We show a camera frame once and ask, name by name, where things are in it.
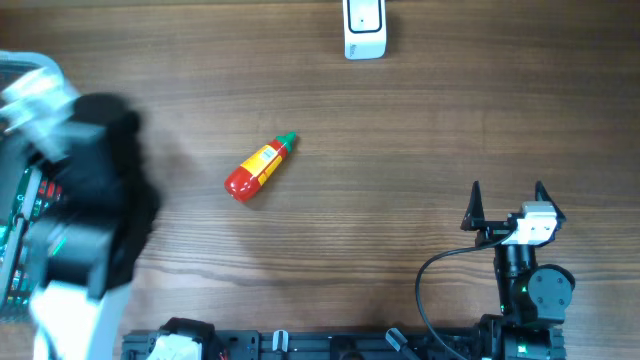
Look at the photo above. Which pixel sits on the red sauce bottle green cap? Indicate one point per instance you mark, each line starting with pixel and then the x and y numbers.
pixel 250 176

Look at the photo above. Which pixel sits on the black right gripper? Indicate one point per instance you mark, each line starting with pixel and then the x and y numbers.
pixel 493 231

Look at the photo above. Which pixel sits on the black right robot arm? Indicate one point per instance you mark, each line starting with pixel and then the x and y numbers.
pixel 533 297

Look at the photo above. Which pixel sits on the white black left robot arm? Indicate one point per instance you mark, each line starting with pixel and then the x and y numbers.
pixel 76 207

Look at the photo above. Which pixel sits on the grey plastic mesh basket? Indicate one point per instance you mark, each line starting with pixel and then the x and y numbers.
pixel 34 99

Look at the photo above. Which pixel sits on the white barcode scanner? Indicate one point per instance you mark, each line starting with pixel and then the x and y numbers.
pixel 365 30

